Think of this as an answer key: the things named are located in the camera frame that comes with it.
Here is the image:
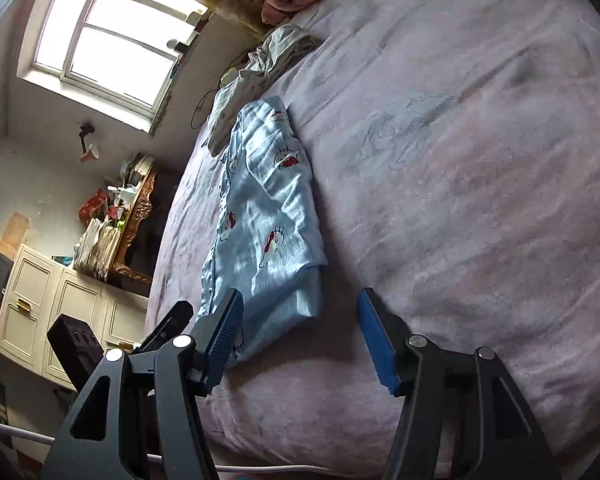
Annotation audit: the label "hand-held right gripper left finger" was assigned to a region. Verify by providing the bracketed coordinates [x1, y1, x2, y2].
[39, 287, 245, 480]

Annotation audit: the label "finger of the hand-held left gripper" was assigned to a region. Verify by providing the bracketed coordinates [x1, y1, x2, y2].
[132, 300, 196, 356]

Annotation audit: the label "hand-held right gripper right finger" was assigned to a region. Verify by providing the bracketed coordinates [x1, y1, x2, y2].
[356, 287, 563, 480]

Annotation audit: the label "light blue printed pants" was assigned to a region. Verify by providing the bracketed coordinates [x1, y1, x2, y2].
[200, 96, 328, 363]

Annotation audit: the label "white cabinet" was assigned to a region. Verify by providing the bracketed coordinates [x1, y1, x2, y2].
[0, 242, 151, 391]

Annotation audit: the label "stack of papers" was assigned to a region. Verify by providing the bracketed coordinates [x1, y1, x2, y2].
[72, 217, 123, 281]

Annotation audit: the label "carved wooden desk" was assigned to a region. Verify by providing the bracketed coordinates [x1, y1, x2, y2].
[107, 162, 181, 286]

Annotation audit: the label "red packet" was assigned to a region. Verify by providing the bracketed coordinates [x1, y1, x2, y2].
[77, 188, 108, 221]

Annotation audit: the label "stack of books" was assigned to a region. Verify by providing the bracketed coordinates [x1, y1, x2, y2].
[120, 152, 156, 186]

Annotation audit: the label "bed with pink sheet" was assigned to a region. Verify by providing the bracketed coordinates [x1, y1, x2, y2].
[147, 0, 600, 476]

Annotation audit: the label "white printed garment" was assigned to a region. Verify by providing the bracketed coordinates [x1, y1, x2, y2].
[207, 67, 276, 156]

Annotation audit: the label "white framed window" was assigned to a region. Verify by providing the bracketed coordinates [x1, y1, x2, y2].
[17, 0, 216, 133]

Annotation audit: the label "wall lamp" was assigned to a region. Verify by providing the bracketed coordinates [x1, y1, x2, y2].
[77, 122, 101, 163]

